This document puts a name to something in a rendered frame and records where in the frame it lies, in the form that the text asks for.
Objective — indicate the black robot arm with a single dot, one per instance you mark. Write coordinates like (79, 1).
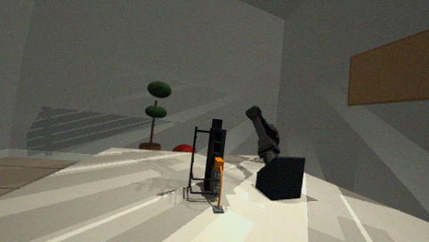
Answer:
(267, 134)

